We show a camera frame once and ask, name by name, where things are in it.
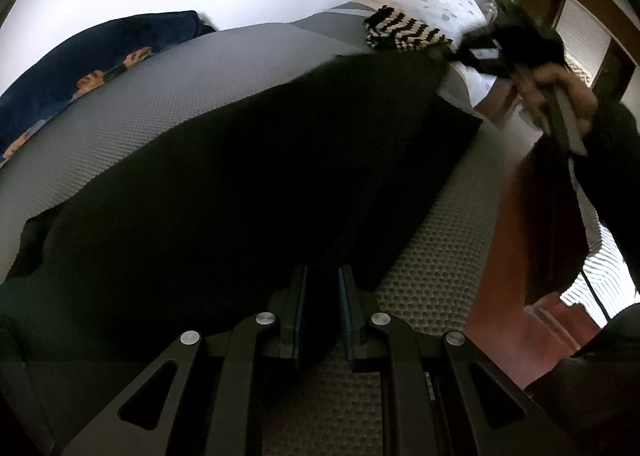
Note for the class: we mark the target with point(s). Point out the navy printed blanket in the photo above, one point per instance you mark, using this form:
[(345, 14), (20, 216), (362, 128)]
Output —
[(75, 50)]

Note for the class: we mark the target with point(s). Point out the grey textured mattress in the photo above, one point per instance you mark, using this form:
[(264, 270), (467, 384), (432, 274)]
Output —
[(150, 85)]

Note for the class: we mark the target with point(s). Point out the black and cream striped cloth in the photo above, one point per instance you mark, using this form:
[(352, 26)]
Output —
[(400, 30)]

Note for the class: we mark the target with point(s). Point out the person's right hand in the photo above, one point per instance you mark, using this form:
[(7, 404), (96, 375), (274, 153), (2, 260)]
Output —
[(575, 95)]

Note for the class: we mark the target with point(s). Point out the black pants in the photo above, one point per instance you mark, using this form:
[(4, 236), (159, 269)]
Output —
[(250, 160)]

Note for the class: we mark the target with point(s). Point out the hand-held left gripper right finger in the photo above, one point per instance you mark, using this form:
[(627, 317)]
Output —
[(345, 321)]

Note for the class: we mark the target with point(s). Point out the person's striped shirt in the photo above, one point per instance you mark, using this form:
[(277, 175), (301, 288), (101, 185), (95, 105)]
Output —
[(607, 271)]

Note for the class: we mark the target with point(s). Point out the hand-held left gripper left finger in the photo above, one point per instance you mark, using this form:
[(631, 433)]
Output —
[(299, 321)]

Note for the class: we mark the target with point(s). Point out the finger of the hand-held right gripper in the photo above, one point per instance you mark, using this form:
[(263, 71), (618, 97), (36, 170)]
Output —
[(452, 53)]

